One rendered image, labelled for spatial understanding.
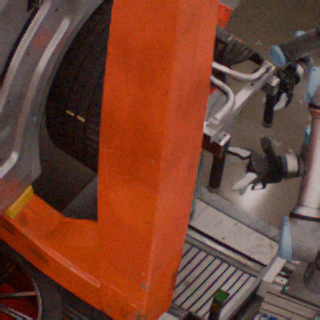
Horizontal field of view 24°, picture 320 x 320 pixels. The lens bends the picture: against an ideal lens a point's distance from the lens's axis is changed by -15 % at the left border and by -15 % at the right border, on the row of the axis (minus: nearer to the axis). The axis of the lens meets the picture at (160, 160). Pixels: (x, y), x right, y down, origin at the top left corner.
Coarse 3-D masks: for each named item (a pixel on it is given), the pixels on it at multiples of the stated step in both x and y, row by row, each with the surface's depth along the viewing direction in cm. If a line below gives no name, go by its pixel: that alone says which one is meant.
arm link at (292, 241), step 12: (312, 72) 202; (312, 84) 201; (312, 96) 202; (312, 108) 203; (312, 120) 205; (312, 132) 204; (312, 144) 203; (312, 156) 203; (312, 168) 202; (312, 180) 202; (300, 192) 205; (312, 192) 202; (300, 204) 204; (312, 204) 202; (300, 216) 201; (312, 216) 201; (288, 228) 202; (300, 228) 201; (312, 228) 201; (288, 240) 201; (300, 240) 201; (312, 240) 200; (288, 252) 202; (300, 252) 201; (312, 252) 201
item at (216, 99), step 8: (216, 88) 253; (208, 96) 249; (216, 96) 249; (224, 96) 251; (208, 104) 248; (216, 104) 249; (224, 104) 248; (208, 112) 248; (232, 120) 254; (232, 128) 258
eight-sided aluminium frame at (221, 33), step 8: (216, 24) 246; (216, 32) 249; (224, 32) 255; (216, 40) 267; (224, 40) 259; (216, 48) 270; (224, 48) 267; (216, 56) 272; (216, 72) 279; (224, 80) 277
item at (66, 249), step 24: (24, 216) 243; (48, 216) 244; (24, 240) 241; (48, 240) 234; (72, 240) 228; (96, 240) 222; (48, 264) 240; (72, 264) 233; (96, 264) 223; (72, 288) 241; (96, 288) 229
